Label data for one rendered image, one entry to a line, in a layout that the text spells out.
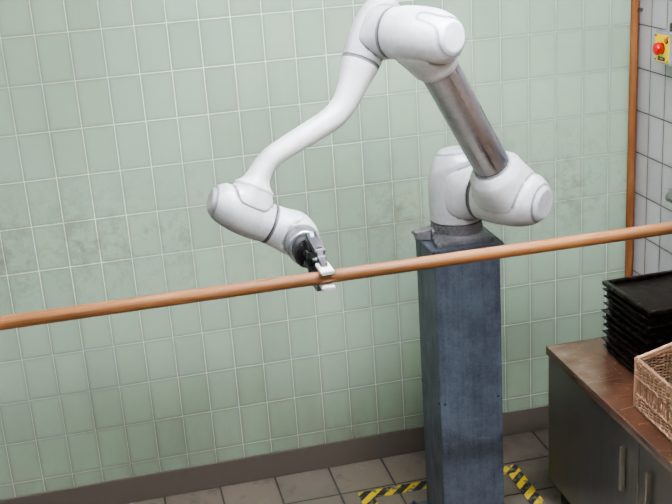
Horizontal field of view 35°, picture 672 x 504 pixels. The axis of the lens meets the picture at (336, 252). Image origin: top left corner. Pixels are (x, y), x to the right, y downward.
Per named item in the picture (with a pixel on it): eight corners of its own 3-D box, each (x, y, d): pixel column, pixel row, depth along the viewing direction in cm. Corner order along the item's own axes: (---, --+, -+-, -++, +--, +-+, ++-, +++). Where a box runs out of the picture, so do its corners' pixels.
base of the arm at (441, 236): (406, 233, 330) (405, 215, 328) (475, 223, 334) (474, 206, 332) (423, 251, 313) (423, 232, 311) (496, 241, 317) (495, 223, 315)
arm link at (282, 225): (311, 268, 268) (263, 249, 264) (298, 249, 283) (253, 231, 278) (329, 230, 266) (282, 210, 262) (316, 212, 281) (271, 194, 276)
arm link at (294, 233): (320, 256, 268) (326, 264, 262) (285, 261, 266) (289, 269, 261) (318, 222, 265) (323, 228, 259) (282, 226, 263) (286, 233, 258)
